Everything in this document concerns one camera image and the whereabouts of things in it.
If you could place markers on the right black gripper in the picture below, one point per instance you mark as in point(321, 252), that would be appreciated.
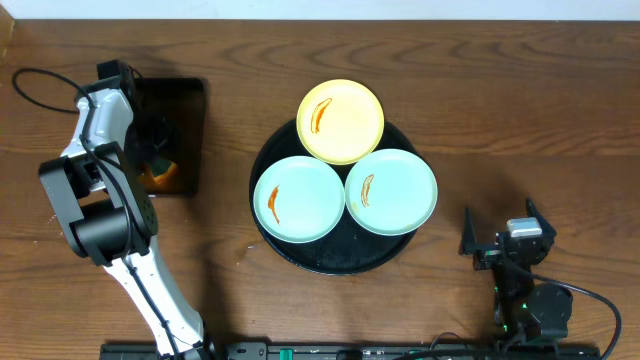
point(470, 246)

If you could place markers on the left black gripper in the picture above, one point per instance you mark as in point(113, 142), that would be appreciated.
point(151, 145)

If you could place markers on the orange green scrub sponge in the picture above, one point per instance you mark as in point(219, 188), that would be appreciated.
point(160, 176)

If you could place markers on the light blue plate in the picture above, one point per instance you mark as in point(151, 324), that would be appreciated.
point(299, 199)
point(391, 192)

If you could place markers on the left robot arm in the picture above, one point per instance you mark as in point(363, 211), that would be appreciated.
point(107, 216)

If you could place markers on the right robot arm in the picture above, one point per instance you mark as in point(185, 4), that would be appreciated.
point(532, 314)

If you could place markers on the black rectangular water tray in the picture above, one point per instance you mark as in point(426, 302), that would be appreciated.
point(184, 102)

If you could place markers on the round black serving tray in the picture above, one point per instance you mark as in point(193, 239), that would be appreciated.
point(349, 248)

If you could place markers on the yellow plate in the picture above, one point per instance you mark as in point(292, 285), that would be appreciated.
point(340, 121)

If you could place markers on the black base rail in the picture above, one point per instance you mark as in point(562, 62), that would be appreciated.
point(444, 351)

